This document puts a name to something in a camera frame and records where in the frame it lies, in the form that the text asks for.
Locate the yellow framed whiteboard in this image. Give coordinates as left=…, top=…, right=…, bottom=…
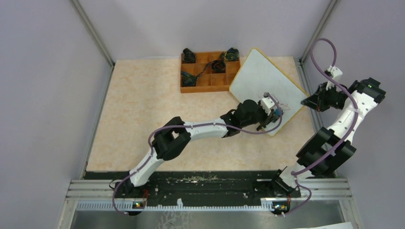
left=229, top=48, right=309, bottom=136

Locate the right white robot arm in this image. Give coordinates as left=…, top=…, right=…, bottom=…
left=269, top=78, right=386, bottom=197

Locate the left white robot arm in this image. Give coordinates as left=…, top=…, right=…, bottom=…
left=114, top=97, right=284, bottom=198

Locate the orange compartment tray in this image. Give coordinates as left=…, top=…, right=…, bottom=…
left=180, top=51, right=241, bottom=94

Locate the dark rolled cloth centre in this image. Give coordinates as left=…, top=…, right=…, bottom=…
left=211, top=59, right=226, bottom=73

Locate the dark rolled cloth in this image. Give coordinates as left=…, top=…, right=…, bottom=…
left=211, top=59, right=226, bottom=73
left=182, top=48, right=196, bottom=63
left=224, top=47, right=239, bottom=62
left=181, top=71, right=198, bottom=87

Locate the dark rolled cloth top right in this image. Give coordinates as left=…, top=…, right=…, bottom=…
left=224, top=47, right=239, bottom=62

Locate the dark rolled cloth top left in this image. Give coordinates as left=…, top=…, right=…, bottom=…
left=182, top=48, right=196, bottom=63

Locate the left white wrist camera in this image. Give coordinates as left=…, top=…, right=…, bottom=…
left=260, top=97, right=277, bottom=116

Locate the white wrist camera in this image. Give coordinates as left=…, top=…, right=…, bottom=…
left=260, top=97, right=277, bottom=116
left=325, top=65, right=343, bottom=90

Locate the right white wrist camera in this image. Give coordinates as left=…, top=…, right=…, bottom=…
left=325, top=65, right=343, bottom=90

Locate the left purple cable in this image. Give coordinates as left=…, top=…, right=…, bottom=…
left=112, top=92, right=284, bottom=217

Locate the right aluminium corner post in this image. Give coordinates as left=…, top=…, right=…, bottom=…
left=299, top=0, right=341, bottom=64

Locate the aluminium corner post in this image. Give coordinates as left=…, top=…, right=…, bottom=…
left=69, top=0, right=115, bottom=68
left=299, top=0, right=341, bottom=64

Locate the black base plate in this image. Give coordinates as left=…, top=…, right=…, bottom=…
left=83, top=170, right=336, bottom=208

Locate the left aluminium corner post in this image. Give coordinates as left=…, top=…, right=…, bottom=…
left=69, top=0, right=115, bottom=68

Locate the aluminium front rail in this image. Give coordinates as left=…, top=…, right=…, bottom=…
left=57, top=178, right=363, bottom=229

